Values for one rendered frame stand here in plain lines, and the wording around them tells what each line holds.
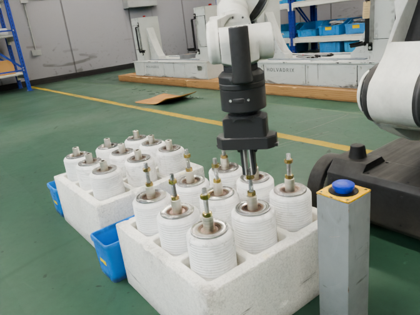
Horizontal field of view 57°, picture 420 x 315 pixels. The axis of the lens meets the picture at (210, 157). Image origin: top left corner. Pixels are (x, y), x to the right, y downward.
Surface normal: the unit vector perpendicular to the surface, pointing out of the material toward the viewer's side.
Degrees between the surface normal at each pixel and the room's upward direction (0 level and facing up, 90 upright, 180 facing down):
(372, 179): 46
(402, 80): 56
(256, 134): 90
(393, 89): 70
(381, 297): 0
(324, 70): 90
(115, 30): 90
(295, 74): 90
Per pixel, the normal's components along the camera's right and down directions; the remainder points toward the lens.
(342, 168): -0.64, -0.46
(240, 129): -0.25, 0.35
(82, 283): -0.11, -0.94
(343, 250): -0.79, 0.29
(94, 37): 0.62, 0.19
